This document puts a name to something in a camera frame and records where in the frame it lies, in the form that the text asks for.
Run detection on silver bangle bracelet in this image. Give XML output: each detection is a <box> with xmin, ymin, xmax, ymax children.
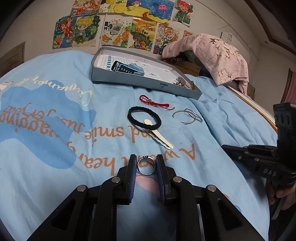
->
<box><xmin>172</xmin><ymin>109</ymin><xmax>198</xmax><ymax>125</ymax></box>
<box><xmin>184</xmin><ymin>108</ymin><xmax>204</xmax><ymax>123</ymax></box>

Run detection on silver finger ring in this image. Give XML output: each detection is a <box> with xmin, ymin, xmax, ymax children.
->
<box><xmin>136</xmin><ymin>155</ymin><xmax>158</xmax><ymax>176</ymax></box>

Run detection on black hair tie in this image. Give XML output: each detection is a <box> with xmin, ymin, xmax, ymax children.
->
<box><xmin>127</xmin><ymin>105</ymin><xmax>162</xmax><ymax>130</ymax></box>

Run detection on red string bracelet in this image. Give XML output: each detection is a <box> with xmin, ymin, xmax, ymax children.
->
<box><xmin>138</xmin><ymin>94</ymin><xmax>176</xmax><ymax>112</ymax></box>

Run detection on metal jewelry pile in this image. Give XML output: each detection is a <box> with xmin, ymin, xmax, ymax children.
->
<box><xmin>173</xmin><ymin>77</ymin><xmax>196</xmax><ymax>91</ymax></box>

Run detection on right hand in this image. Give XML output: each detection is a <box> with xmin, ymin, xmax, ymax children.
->
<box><xmin>265</xmin><ymin>179</ymin><xmax>295</xmax><ymax>210</ymax></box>

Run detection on light blue printed bedsheet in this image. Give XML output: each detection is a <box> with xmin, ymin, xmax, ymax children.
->
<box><xmin>1</xmin><ymin>51</ymin><xmax>277</xmax><ymax>240</ymax></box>

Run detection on pink floral cloth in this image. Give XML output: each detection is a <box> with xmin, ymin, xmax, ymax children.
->
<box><xmin>162</xmin><ymin>33</ymin><xmax>249</xmax><ymax>95</ymax></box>

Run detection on silver key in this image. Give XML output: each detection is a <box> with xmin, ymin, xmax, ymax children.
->
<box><xmin>145</xmin><ymin>129</ymin><xmax>174</xmax><ymax>150</ymax></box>

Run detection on blue grey hair clip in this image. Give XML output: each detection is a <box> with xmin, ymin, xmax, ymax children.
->
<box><xmin>111</xmin><ymin>61</ymin><xmax>144</xmax><ymax>76</ymax></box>

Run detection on grey blue box lid tray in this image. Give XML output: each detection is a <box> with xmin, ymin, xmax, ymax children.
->
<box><xmin>91</xmin><ymin>47</ymin><xmax>202</xmax><ymax>100</ymax></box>

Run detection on colourful doodle drawing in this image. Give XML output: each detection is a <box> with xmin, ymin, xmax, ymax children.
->
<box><xmin>152</xmin><ymin>24</ymin><xmax>180</xmax><ymax>55</ymax></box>

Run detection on red haired figure drawing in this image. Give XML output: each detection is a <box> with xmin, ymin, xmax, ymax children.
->
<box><xmin>175</xmin><ymin>0</ymin><xmax>193</xmax><ymax>26</ymax></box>

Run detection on dinosaur landscape drawing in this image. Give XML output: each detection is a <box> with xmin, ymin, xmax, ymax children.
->
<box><xmin>128</xmin><ymin>18</ymin><xmax>157</xmax><ymax>51</ymax></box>

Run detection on blue sea drawing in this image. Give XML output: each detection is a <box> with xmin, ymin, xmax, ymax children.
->
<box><xmin>123</xmin><ymin>0</ymin><xmax>175</xmax><ymax>24</ymax></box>

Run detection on orange haired girl drawing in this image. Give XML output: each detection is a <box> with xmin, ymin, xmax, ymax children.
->
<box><xmin>52</xmin><ymin>16</ymin><xmax>77</xmax><ymax>49</ymax></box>

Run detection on blonde child drawing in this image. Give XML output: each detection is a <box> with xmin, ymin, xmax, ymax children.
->
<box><xmin>72</xmin><ymin>16</ymin><xmax>100</xmax><ymax>47</ymax></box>

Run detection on fish and drink drawing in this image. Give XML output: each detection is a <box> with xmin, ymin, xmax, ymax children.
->
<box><xmin>101</xmin><ymin>16</ymin><xmax>132</xmax><ymax>48</ymax></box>

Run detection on mermaid drawing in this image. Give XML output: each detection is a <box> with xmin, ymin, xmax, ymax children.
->
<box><xmin>70</xmin><ymin>0</ymin><xmax>101</xmax><ymax>17</ymax></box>

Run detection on white wall air conditioner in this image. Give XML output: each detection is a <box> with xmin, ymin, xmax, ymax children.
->
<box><xmin>221</xmin><ymin>32</ymin><xmax>249</xmax><ymax>55</ymax></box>

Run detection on small wall hatch door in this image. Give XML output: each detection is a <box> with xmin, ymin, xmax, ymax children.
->
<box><xmin>0</xmin><ymin>42</ymin><xmax>25</xmax><ymax>77</ymax></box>

